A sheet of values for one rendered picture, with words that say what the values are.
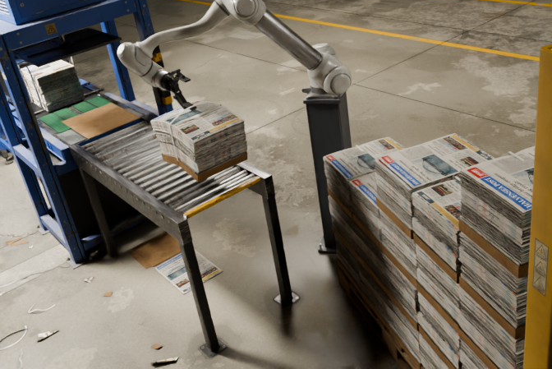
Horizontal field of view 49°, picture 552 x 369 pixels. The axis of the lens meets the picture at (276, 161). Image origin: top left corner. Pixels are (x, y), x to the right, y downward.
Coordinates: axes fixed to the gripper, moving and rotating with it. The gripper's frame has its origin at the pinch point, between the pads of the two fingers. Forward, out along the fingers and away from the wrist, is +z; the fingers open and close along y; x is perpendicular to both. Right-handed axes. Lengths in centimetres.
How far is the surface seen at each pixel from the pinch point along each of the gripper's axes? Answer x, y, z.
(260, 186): -18, 54, 19
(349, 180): -41, 43, 60
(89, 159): 31, 54, -81
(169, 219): 32, 48, 15
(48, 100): 16, 56, -185
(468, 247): -10, 14, 146
